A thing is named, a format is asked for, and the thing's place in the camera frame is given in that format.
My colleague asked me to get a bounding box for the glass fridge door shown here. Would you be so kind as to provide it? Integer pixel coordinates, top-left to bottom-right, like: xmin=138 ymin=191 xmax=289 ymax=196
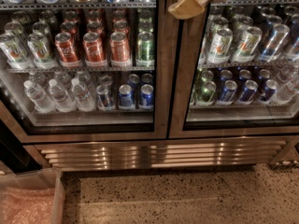
xmin=170 ymin=0 xmax=299 ymax=138
xmin=0 ymin=0 xmax=178 ymax=143

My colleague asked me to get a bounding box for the right fridge 7up can left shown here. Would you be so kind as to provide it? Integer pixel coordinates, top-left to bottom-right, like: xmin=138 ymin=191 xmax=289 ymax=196
xmin=207 ymin=28 xmax=233 ymax=63

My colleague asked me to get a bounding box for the fridge 7up can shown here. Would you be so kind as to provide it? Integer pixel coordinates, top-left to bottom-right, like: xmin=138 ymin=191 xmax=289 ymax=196
xmin=207 ymin=28 xmax=233 ymax=63
xmin=231 ymin=26 xmax=263 ymax=63

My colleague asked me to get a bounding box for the right fridge green can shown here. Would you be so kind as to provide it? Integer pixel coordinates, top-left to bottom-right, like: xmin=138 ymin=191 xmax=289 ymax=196
xmin=196 ymin=81 xmax=217 ymax=105

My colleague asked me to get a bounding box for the right fridge silver blue can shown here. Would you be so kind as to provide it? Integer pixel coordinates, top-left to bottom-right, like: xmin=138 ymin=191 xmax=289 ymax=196
xmin=258 ymin=24 xmax=290 ymax=62

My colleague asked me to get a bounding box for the right fridge blue can left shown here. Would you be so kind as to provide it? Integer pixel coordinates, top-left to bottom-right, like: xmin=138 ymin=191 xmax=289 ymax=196
xmin=217 ymin=79 xmax=237 ymax=105

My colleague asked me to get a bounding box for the right fridge blue can middle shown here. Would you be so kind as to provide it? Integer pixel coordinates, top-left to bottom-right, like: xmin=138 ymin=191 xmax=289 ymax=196
xmin=236 ymin=79 xmax=258 ymax=105

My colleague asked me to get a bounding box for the right fridge water bottle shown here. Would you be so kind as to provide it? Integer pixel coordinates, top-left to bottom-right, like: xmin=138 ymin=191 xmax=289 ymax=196
xmin=274 ymin=75 xmax=299 ymax=105

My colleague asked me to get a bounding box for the steel fridge base grille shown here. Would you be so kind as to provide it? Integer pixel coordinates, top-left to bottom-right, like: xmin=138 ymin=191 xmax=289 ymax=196
xmin=25 ymin=135 xmax=298 ymax=172

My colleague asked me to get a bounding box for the green soda can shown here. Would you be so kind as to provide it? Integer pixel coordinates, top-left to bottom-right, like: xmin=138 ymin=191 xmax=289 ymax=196
xmin=135 ymin=32 xmax=155 ymax=66

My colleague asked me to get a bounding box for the red coca cola can right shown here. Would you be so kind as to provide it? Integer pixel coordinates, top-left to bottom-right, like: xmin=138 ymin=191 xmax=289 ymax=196
xmin=109 ymin=32 xmax=133 ymax=67

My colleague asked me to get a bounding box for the red coca cola can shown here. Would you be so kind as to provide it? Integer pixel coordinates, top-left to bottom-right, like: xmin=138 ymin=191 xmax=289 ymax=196
xmin=109 ymin=32 xmax=133 ymax=67
xmin=83 ymin=32 xmax=107 ymax=67
xmin=55 ymin=33 xmax=82 ymax=68

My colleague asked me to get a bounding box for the blue pepsi can right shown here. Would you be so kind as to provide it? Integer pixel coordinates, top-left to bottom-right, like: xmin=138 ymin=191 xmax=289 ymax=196
xmin=139 ymin=84 xmax=154 ymax=109

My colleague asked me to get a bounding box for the blue pepsi can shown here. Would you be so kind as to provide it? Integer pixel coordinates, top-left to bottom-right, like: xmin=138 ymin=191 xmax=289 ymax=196
xmin=139 ymin=84 xmax=154 ymax=109
xmin=119 ymin=85 xmax=135 ymax=110

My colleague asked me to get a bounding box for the blue pepsi can left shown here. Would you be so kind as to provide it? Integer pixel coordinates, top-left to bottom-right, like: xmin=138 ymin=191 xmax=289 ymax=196
xmin=119 ymin=85 xmax=135 ymax=110

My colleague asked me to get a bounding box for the red coca cola can middle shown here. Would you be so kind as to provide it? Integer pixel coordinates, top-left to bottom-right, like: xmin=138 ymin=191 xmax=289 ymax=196
xmin=83 ymin=32 xmax=107 ymax=67

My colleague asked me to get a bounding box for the red bull can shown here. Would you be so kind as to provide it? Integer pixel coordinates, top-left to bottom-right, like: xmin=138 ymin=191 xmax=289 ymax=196
xmin=96 ymin=85 xmax=115 ymax=111

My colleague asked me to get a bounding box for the red coca cola can left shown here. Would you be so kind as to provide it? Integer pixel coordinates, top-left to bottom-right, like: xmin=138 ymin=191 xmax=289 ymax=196
xmin=55 ymin=33 xmax=82 ymax=68

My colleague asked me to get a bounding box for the middle water bottle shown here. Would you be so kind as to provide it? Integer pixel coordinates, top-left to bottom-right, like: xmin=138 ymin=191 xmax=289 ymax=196
xmin=49 ymin=79 xmax=76 ymax=113

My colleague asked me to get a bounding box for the left water bottle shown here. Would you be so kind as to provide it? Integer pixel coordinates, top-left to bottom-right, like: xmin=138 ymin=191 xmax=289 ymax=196
xmin=23 ymin=80 xmax=56 ymax=114

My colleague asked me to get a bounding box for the front left 7up can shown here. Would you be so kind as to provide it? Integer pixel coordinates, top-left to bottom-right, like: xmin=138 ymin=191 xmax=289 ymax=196
xmin=0 ymin=34 xmax=34 ymax=70

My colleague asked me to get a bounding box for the clear plastic bin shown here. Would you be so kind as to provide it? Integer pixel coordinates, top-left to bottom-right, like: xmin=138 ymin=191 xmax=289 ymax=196
xmin=0 ymin=168 xmax=65 ymax=224

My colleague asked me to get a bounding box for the pink bubble wrap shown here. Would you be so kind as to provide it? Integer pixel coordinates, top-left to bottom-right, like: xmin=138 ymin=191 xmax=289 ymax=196
xmin=0 ymin=188 xmax=55 ymax=224

